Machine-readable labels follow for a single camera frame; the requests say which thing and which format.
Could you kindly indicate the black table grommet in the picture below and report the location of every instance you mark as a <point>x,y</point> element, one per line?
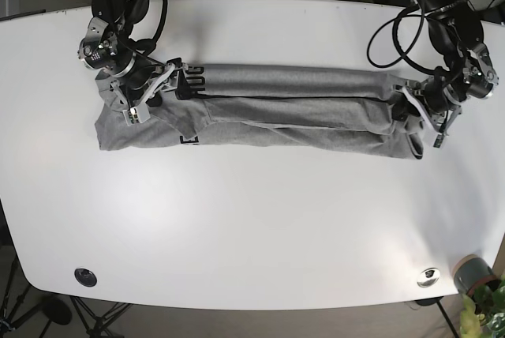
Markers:
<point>85,277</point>

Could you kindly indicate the grey plant pot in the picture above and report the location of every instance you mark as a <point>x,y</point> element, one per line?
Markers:
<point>472,272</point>

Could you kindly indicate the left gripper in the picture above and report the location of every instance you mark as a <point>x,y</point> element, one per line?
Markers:
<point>435,101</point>

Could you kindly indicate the silver table grommet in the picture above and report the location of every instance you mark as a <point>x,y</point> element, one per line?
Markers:
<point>428,277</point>

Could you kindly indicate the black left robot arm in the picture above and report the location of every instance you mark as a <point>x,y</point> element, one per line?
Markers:
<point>456,32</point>

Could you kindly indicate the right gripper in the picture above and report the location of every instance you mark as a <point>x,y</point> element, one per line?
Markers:
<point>123,78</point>

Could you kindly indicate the grey T-shirt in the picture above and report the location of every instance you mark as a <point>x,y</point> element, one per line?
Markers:
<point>260,106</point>

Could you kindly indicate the green potted plant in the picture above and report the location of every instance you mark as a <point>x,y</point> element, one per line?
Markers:
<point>483,312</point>

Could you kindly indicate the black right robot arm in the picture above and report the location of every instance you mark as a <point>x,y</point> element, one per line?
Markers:
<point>110,29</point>

